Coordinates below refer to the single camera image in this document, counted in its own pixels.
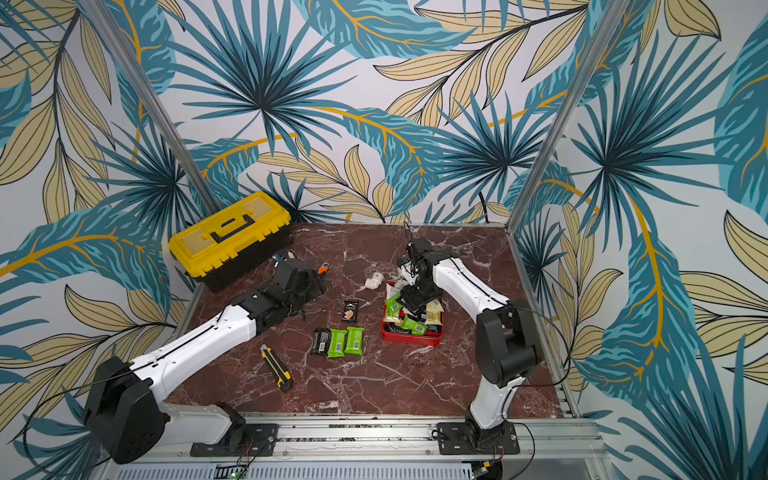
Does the cream cookie packet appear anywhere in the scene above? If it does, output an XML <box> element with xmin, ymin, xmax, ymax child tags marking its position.
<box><xmin>423</xmin><ymin>300</ymin><xmax>444</xmax><ymax>325</ymax></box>

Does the aluminium front rail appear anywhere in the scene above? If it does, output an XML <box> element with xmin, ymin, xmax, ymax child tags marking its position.
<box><xmin>101</xmin><ymin>413</ymin><xmax>613</xmax><ymax>480</ymax></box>

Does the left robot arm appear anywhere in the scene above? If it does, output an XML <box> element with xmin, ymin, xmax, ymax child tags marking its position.
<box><xmin>83</xmin><ymin>258</ymin><xmax>328</xmax><ymax>465</ymax></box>

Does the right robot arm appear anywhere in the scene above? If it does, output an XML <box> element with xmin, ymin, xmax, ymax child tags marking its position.
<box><xmin>399</xmin><ymin>239</ymin><xmax>543</xmax><ymax>436</ymax></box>

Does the yellow black toolbox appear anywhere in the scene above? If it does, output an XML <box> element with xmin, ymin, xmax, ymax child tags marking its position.
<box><xmin>169</xmin><ymin>192</ymin><xmax>292</xmax><ymax>292</ymax></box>

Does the white plastic pipe elbow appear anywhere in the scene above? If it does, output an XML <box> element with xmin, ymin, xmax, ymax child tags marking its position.
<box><xmin>365</xmin><ymin>272</ymin><xmax>384</xmax><ymax>290</ymax></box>

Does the green cookie packet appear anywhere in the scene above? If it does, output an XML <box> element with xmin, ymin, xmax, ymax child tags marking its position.
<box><xmin>385</xmin><ymin>292</ymin><xmax>403</xmax><ymax>319</ymax></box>
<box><xmin>327</xmin><ymin>329</ymin><xmax>348</xmax><ymax>358</ymax></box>
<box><xmin>402</xmin><ymin>317</ymin><xmax>427</xmax><ymax>336</ymax></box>
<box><xmin>344</xmin><ymin>327</ymin><xmax>365</xmax><ymax>355</ymax></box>

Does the yellow black utility knife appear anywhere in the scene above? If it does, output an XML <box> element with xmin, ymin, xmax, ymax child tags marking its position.
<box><xmin>260</xmin><ymin>344</ymin><xmax>293</xmax><ymax>392</ymax></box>

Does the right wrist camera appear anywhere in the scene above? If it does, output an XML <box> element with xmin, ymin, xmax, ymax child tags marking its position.
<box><xmin>397</xmin><ymin>238</ymin><xmax>434</xmax><ymax>285</ymax></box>

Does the black drycake cookie packet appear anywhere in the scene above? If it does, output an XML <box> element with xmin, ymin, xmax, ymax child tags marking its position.
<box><xmin>342</xmin><ymin>300</ymin><xmax>359</xmax><ymax>323</ymax></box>

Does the red storage box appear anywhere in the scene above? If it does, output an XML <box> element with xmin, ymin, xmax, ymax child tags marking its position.
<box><xmin>381</xmin><ymin>281</ymin><xmax>444</xmax><ymax>347</ymax></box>

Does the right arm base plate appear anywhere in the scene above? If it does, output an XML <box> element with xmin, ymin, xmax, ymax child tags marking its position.
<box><xmin>432</xmin><ymin>420</ymin><xmax>520</xmax><ymax>456</ymax></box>

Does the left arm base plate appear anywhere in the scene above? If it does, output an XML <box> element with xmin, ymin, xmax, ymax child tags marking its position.
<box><xmin>190</xmin><ymin>423</ymin><xmax>279</xmax><ymax>458</ymax></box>

